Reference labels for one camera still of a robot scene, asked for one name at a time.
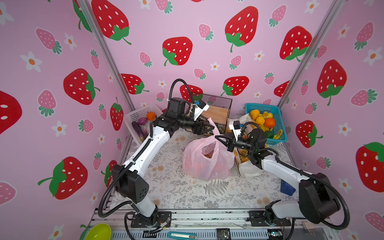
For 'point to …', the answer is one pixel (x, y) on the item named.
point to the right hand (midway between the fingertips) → (215, 137)
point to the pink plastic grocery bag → (207, 158)
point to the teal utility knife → (182, 235)
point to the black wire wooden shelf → (217, 108)
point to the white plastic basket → (134, 115)
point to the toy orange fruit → (270, 122)
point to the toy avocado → (269, 134)
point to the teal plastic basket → (277, 116)
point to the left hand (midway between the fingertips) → (210, 123)
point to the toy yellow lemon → (260, 120)
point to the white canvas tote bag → (246, 167)
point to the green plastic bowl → (100, 231)
